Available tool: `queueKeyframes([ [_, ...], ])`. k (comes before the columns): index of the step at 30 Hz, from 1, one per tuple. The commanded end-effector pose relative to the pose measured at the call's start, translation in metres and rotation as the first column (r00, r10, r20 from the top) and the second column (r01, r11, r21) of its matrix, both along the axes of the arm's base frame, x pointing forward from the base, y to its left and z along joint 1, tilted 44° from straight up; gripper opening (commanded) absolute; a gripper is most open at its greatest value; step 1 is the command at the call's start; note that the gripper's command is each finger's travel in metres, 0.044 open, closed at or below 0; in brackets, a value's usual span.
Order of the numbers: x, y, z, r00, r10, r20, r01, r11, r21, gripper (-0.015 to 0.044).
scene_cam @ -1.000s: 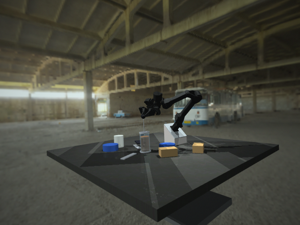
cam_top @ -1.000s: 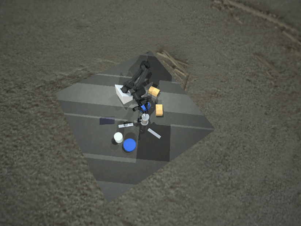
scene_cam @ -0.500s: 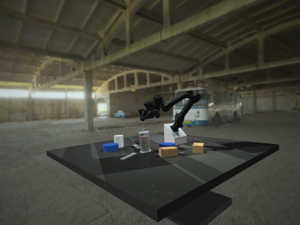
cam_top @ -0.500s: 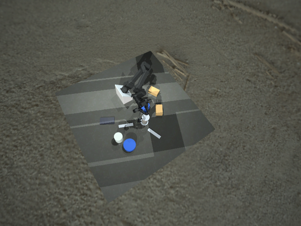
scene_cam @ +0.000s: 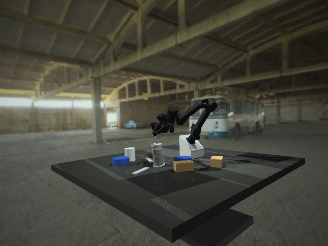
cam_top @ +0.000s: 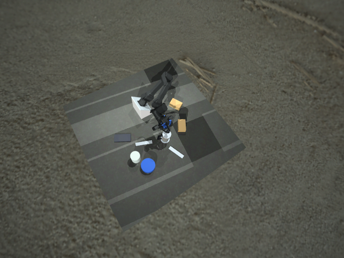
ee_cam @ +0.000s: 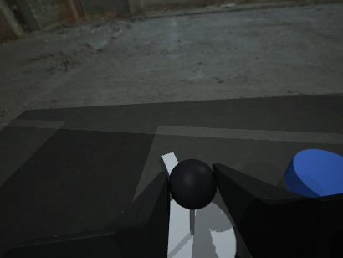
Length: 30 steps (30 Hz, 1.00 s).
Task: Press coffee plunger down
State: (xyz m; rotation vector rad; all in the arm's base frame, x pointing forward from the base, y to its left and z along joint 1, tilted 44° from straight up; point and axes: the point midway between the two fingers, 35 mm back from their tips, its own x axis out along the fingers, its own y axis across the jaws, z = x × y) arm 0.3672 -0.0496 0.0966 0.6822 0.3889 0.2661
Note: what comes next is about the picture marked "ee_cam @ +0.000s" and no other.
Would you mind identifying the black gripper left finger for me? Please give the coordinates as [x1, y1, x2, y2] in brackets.
[2, 171, 171, 258]

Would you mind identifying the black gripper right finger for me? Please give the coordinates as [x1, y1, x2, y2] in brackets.
[213, 163, 343, 258]

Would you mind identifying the white flat bar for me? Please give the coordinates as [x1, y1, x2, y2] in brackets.
[162, 152, 178, 175]

